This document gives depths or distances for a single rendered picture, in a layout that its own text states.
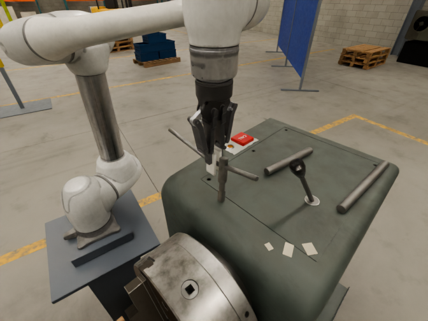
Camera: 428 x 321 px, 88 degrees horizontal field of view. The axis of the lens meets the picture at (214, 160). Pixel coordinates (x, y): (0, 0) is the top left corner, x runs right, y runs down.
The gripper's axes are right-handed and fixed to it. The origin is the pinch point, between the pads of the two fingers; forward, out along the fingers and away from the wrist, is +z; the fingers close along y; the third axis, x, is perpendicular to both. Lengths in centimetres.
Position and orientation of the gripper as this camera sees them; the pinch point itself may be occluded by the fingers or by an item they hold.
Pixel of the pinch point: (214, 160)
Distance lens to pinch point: 55.5
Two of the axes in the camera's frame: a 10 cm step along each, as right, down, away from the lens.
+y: -7.2, 4.2, -5.6
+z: 0.0, 8.0, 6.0
